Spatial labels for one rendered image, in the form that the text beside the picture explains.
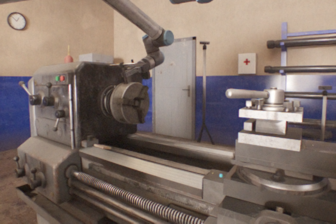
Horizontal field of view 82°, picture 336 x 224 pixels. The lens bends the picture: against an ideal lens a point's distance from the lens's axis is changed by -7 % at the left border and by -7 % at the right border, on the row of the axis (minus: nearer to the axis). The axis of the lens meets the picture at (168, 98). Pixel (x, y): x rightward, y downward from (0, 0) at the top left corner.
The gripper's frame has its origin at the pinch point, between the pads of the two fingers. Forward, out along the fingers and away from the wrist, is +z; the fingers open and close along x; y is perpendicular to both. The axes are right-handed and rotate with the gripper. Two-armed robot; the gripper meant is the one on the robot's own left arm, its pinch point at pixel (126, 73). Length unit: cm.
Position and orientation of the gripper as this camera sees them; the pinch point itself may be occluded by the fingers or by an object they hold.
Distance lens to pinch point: 121.8
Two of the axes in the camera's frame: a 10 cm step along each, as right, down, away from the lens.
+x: 8.1, 0.6, -5.9
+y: -2.0, -9.0, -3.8
